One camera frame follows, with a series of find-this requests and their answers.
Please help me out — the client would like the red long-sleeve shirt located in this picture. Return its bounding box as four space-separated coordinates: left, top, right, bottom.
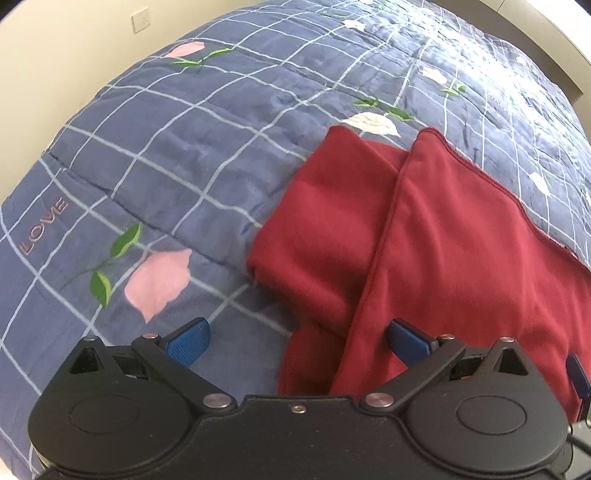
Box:
247 126 591 423

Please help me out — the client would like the blue checkered floral quilt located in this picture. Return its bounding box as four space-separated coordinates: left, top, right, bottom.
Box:
0 0 591 478

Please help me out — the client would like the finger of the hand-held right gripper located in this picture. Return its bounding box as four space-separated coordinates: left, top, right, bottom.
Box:
565 354 591 412

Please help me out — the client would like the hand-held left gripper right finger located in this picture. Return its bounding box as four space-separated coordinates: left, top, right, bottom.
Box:
359 318 530 411

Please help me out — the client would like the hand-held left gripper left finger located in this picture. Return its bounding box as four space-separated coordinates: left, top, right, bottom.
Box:
68 318 237 411

